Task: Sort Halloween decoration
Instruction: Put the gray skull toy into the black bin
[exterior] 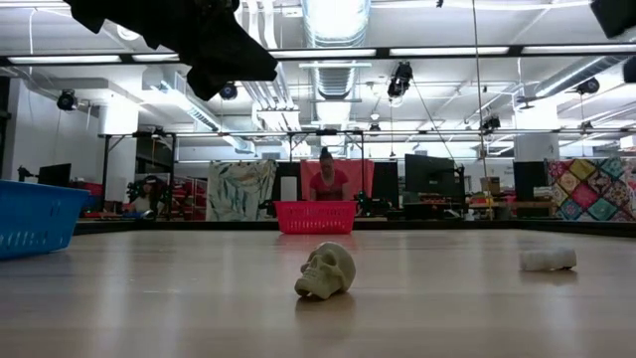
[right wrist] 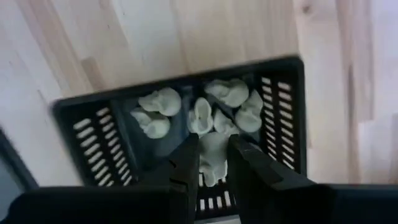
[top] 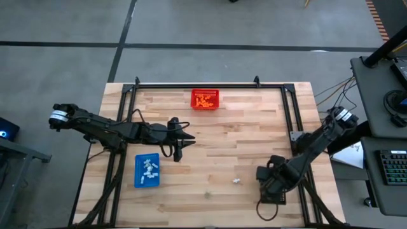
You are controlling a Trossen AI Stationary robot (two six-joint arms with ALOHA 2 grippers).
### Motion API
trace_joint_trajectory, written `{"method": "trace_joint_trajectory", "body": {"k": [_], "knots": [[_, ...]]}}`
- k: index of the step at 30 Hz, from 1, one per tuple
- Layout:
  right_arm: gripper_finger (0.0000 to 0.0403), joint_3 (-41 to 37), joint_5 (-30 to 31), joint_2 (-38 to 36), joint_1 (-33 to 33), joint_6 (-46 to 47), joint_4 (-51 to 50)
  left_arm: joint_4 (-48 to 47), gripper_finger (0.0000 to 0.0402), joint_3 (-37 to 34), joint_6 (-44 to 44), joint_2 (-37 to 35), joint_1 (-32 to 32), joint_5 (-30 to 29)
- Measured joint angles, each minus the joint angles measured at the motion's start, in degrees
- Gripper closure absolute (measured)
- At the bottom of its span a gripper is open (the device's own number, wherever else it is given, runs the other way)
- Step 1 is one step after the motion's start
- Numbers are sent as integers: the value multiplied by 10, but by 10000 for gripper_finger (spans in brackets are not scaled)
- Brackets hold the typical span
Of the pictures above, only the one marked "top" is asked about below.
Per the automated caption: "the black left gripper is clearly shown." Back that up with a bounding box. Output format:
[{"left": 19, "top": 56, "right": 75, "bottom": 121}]
[{"left": 148, "top": 116, "right": 197, "bottom": 163}]

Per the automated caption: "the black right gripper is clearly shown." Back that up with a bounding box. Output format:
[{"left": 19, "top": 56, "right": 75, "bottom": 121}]
[{"left": 256, "top": 155, "right": 303, "bottom": 200}]

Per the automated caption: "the red plastic basket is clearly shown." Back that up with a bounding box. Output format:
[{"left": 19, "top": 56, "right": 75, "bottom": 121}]
[{"left": 190, "top": 88, "right": 220, "bottom": 111}]

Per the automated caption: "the black plastic basket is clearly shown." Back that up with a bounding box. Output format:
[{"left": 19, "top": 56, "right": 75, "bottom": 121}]
[{"left": 259, "top": 187, "right": 287, "bottom": 205}]

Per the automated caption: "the blue plastic basket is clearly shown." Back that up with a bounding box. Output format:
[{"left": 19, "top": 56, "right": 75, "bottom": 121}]
[{"left": 134, "top": 153, "right": 161, "bottom": 189}]

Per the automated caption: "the white paper sheet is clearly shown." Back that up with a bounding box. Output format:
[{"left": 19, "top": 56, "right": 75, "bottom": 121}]
[{"left": 330, "top": 141, "right": 364, "bottom": 169}]

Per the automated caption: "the grey desk with keyboard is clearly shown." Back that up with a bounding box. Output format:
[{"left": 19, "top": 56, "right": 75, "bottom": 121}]
[{"left": 361, "top": 136, "right": 407, "bottom": 218}]

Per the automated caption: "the black backlit keyboard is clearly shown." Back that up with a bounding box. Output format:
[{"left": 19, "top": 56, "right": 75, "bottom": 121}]
[{"left": 378, "top": 149, "right": 407, "bottom": 186}]

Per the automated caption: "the black laptop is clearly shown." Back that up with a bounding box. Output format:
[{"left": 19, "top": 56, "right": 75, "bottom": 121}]
[{"left": 390, "top": 58, "right": 407, "bottom": 90}]

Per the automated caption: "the black stand pole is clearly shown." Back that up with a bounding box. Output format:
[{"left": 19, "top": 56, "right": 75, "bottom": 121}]
[{"left": 363, "top": 25, "right": 407, "bottom": 68}]

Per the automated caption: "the grey metal cart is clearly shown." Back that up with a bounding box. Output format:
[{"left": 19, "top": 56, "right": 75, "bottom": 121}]
[{"left": 0, "top": 138, "right": 53, "bottom": 229}]

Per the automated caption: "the black computer with blue light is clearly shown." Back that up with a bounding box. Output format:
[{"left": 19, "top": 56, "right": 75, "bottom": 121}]
[{"left": 0, "top": 116, "right": 20, "bottom": 143}]

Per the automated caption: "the orange striped floor tape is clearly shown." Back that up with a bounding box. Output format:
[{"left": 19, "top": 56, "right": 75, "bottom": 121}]
[{"left": 365, "top": 0, "right": 390, "bottom": 43}]

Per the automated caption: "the silver mounting bracket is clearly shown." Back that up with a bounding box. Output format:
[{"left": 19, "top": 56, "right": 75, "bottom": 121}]
[{"left": 289, "top": 130, "right": 307, "bottom": 143}]

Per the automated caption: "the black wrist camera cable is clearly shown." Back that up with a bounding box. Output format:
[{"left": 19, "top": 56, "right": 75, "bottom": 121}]
[
  {"left": 128, "top": 108, "right": 191, "bottom": 158},
  {"left": 256, "top": 196, "right": 279, "bottom": 222}
]

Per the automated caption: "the black aluminium table frame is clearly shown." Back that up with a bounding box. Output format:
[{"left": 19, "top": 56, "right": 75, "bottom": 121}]
[{"left": 71, "top": 83, "right": 347, "bottom": 229}]

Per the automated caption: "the black floor cable bundle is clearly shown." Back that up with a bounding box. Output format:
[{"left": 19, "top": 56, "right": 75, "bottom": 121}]
[{"left": 314, "top": 76, "right": 359, "bottom": 114}]

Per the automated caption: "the grey desk with cable coil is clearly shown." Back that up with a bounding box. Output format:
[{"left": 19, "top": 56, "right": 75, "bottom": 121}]
[{"left": 350, "top": 56, "right": 407, "bottom": 139}]

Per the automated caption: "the black cable coil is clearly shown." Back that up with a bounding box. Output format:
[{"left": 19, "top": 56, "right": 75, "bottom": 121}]
[{"left": 383, "top": 89, "right": 407, "bottom": 128}]

